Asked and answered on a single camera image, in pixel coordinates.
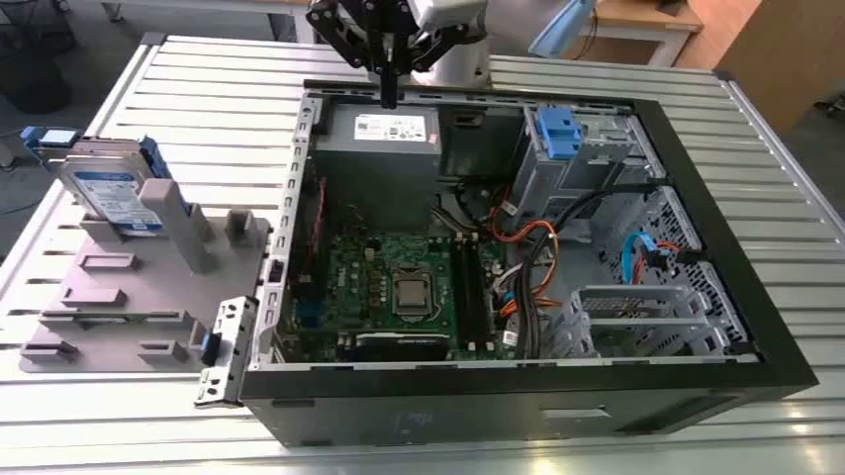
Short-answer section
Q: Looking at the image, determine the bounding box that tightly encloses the black waste bin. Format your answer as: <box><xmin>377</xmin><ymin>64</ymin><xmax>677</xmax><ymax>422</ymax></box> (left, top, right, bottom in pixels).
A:
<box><xmin>0</xmin><ymin>0</ymin><xmax>74</xmax><ymax>115</ymax></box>

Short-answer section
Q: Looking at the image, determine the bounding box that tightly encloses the silver CPU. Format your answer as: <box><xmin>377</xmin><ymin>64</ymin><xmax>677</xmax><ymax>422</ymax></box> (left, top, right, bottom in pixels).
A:
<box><xmin>394</xmin><ymin>279</ymin><xmax>434</xmax><ymax>306</ymax></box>

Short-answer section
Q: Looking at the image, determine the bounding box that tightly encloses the metal optical drive cage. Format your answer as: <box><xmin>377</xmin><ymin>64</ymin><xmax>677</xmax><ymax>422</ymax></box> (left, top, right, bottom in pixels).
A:
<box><xmin>512</xmin><ymin>102</ymin><xmax>665</xmax><ymax>222</ymax></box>

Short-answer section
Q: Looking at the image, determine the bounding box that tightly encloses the metal disk bay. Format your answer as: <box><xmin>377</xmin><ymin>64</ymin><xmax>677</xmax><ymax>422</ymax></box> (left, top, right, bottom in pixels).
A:
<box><xmin>546</xmin><ymin>284</ymin><xmax>755</xmax><ymax>360</ymax></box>

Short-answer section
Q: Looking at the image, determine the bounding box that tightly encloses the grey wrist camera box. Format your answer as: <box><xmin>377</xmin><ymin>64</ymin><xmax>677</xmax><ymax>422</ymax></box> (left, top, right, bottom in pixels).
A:
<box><xmin>406</xmin><ymin>0</ymin><xmax>492</xmax><ymax>32</ymax></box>

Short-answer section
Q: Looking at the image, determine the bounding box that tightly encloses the wooden desk with white frame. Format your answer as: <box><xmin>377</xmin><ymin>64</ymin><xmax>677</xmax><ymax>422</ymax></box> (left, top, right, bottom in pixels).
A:
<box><xmin>534</xmin><ymin>0</ymin><xmax>705</xmax><ymax>68</ymax></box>

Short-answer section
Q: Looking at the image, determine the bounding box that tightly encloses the white metal desk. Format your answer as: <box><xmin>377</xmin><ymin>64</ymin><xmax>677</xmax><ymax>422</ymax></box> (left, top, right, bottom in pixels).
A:
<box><xmin>98</xmin><ymin>0</ymin><xmax>318</xmax><ymax>46</ymax></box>

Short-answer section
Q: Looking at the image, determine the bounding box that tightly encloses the brown wooden cabinet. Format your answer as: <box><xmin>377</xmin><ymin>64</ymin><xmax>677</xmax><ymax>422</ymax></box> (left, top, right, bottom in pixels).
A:
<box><xmin>716</xmin><ymin>0</ymin><xmax>845</xmax><ymax>135</ymax></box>

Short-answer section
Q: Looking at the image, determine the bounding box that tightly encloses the hard disk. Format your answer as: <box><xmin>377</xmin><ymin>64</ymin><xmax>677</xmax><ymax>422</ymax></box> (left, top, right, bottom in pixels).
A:
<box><xmin>23</xmin><ymin>126</ymin><xmax>207</xmax><ymax>239</ymax></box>

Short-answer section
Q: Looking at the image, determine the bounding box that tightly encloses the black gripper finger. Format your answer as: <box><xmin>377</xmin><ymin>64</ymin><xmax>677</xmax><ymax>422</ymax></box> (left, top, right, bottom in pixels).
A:
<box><xmin>389</xmin><ymin>25</ymin><xmax>473</xmax><ymax>109</ymax></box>
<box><xmin>305</xmin><ymin>0</ymin><xmax>393</xmax><ymax>109</ymax></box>

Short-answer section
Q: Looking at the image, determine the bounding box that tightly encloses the black graphics card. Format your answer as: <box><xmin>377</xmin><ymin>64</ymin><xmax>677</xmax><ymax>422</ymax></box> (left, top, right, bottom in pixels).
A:
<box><xmin>335</xmin><ymin>331</ymin><xmax>454</xmax><ymax>363</ymax></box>

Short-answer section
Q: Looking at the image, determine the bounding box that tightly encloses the black RAM slot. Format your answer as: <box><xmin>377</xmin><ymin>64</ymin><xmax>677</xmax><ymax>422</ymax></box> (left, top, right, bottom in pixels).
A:
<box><xmin>466</xmin><ymin>232</ymin><xmax>501</xmax><ymax>353</ymax></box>
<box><xmin>450</xmin><ymin>232</ymin><xmax>482</xmax><ymax>353</ymax></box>

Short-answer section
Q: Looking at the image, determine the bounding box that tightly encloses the metal CPU socket cover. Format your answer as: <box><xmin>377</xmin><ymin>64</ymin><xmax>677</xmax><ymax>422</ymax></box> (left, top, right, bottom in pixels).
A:
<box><xmin>389</xmin><ymin>266</ymin><xmax>441</xmax><ymax>323</ymax></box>

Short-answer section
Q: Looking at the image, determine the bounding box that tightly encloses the blue SATA wire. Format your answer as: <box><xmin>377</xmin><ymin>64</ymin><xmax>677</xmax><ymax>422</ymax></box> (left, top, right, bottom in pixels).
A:
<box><xmin>620</xmin><ymin>231</ymin><xmax>662</xmax><ymax>289</ymax></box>

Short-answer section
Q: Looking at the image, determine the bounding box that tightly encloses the green motherboard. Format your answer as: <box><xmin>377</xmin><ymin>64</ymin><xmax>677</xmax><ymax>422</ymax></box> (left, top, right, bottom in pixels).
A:
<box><xmin>274</xmin><ymin>232</ymin><xmax>525</xmax><ymax>363</ymax></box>

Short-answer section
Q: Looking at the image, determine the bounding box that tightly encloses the thick black case cable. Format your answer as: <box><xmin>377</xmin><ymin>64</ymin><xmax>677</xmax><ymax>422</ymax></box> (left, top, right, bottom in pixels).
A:
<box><xmin>518</xmin><ymin>181</ymin><xmax>672</xmax><ymax>360</ymax></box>

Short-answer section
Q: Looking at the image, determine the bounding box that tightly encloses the grey parts rack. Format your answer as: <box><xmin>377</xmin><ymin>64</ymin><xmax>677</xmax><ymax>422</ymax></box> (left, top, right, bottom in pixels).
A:
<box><xmin>18</xmin><ymin>177</ymin><xmax>277</xmax><ymax>373</ymax></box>

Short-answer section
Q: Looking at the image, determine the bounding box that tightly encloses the orange power wire bundle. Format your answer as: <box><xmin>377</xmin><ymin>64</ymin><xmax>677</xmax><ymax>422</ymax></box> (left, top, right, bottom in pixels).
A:
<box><xmin>492</xmin><ymin>220</ymin><xmax>562</xmax><ymax>321</ymax></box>

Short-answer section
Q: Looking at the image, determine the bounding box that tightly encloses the black PC case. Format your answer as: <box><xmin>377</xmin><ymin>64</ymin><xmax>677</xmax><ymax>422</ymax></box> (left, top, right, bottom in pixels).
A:
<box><xmin>235</xmin><ymin>77</ymin><xmax>821</xmax><ymax>449</ymax></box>

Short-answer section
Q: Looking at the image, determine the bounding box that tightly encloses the green RAM stick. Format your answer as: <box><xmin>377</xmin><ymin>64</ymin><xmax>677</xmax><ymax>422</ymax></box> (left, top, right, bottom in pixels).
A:
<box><xmin>70</xmin><ymin>311</ymin><xmax>146</xmax><ymax>327</ymax></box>

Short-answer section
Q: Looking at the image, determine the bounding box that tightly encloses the blue plastic drive latch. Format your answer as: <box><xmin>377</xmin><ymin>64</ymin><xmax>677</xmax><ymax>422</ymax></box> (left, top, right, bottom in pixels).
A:
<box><xmin>537</xmin><ymin>105</ymin><xmax>588</xmax><ymax>160</ymax></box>

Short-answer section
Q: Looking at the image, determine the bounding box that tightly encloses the thin red wire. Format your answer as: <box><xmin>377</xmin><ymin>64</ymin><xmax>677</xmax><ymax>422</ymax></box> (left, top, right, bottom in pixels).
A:
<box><xmin>301</xmin><ymin>176</ymin><xmax>330</xmax><ymax>286</ymax></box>

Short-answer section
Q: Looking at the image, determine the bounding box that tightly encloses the metal expansion slot bracket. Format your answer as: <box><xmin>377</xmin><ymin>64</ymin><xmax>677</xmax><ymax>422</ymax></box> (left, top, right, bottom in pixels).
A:
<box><xmin>193</xmin><ymin>295</ymin><xmax>261</xmax><ymax>411</ymax></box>

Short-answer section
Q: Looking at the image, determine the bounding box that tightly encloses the grey power supply unit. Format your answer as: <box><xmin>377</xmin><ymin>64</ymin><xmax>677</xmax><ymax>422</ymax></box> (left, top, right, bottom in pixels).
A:
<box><xmin>309</xmin><ymin>102</ymin><xmax>442</xmax><ymax>235</ymax></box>

